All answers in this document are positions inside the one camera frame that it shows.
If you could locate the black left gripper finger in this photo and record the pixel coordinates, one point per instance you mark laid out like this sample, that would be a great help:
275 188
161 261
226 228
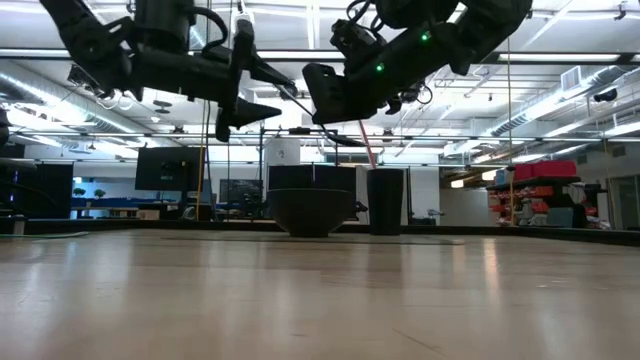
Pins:
255 112

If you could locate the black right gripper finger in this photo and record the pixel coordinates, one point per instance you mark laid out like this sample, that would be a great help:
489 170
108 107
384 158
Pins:
272 72

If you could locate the large black bowl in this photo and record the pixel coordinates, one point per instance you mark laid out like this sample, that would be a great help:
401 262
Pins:
310 212

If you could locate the tall black cup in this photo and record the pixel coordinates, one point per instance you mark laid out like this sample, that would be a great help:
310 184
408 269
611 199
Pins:
385 202

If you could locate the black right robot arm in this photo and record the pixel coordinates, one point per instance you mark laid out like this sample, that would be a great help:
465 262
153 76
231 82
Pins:
465 25

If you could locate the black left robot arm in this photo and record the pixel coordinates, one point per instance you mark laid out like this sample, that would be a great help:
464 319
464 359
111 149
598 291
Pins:
95 45

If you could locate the black table edge strip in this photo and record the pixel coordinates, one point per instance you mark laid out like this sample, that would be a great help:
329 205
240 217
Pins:
150 226

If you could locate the red storage bins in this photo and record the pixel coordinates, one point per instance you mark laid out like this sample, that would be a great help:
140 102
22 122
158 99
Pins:
545 170

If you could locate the storage shelf with orange bins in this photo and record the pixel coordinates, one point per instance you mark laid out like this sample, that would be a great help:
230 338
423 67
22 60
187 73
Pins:
537 202

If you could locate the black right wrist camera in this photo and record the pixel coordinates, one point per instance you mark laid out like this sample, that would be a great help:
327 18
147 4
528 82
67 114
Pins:
352 42

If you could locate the black metal frame stand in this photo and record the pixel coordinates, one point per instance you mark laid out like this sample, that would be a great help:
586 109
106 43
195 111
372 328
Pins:
261 170

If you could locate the black wall monitor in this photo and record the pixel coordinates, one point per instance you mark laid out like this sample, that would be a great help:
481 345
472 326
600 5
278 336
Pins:
167 169

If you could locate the silver ventilation duct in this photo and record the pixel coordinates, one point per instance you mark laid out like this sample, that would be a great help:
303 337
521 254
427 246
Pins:
555 107

